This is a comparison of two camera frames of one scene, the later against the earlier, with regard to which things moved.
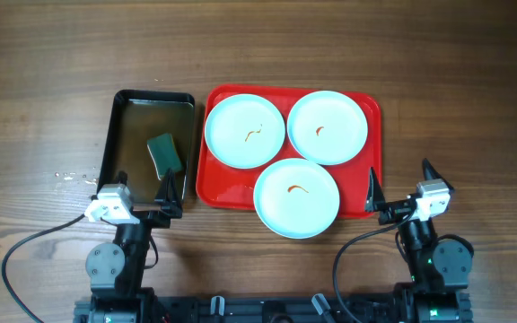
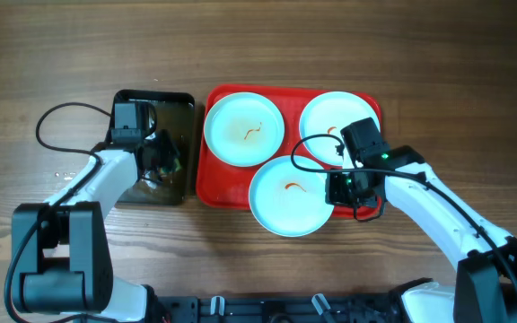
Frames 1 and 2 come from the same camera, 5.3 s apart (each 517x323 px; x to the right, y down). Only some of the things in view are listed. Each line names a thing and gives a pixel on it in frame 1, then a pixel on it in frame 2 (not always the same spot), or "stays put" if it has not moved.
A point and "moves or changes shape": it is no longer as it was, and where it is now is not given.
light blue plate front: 296,198 stays put
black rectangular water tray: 135,117 stays put
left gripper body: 158,217 to 164,146
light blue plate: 245,131 stays put
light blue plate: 327,127 moves or changes shape
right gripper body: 395,213 to 345,188
